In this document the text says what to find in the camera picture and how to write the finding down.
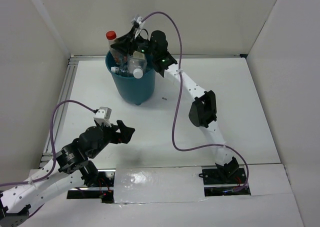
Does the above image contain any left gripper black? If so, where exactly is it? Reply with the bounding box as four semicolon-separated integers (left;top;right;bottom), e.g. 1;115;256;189
89;119;136;159

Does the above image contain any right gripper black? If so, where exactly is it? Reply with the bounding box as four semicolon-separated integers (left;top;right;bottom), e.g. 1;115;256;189
110;27;156;59

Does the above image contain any red cap red label bottle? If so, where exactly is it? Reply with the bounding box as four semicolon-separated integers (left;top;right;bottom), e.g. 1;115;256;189
105;30;129;65

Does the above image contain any large clear square bottle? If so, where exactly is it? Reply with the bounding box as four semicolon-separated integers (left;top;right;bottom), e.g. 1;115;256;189
127;51;147;79

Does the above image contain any clear bottle front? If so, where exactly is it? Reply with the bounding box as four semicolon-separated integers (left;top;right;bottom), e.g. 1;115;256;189
110;64;131;78

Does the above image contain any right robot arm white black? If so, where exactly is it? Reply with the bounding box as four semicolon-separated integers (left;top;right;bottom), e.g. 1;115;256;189
110;26;239;183

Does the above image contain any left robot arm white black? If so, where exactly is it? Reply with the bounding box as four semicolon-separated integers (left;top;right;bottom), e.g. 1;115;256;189
0;120;135;227

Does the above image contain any teal plastic bin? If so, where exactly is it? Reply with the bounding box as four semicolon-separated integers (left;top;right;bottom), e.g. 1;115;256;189
105;51;156;106

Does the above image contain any silver tape sheet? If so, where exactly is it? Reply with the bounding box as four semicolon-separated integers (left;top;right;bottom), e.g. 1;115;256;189
113;166;205;204

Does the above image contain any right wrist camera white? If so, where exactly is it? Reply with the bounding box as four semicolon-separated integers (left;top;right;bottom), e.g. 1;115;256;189
131;14;145;38

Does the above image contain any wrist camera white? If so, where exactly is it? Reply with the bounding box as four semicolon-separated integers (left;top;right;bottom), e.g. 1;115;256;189
131;14;145;38
93;107;112;127

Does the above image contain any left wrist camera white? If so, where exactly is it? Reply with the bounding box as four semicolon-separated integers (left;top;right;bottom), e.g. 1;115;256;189
93;107;112;127

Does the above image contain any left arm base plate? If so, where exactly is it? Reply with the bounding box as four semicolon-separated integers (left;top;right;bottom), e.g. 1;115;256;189
66;169;116;204

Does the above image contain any aluminium frame rail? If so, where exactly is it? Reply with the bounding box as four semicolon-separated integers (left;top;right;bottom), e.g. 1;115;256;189
38;53;247;169

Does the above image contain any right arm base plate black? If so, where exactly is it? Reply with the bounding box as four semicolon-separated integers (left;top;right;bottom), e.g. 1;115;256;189
198;168;251;197

